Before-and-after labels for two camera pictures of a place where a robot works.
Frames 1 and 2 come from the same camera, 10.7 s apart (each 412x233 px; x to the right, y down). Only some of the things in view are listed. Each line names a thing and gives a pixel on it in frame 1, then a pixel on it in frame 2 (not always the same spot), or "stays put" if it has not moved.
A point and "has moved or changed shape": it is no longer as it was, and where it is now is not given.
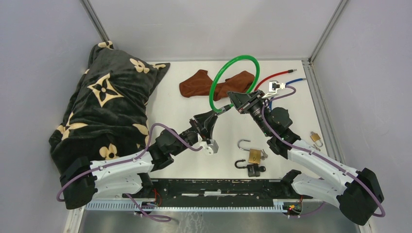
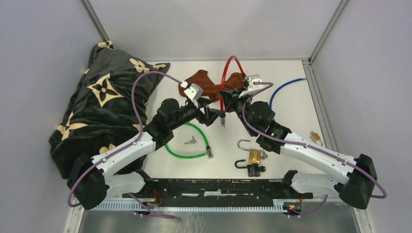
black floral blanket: x=107 y=119 stays put
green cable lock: x=251 y=89 has moved or changed shape
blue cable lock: x=287 y=83 stays put
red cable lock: x=290 y=71 to x=223 y=116
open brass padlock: x=255 y=155 stays put
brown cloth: x=200 y=84 stays put
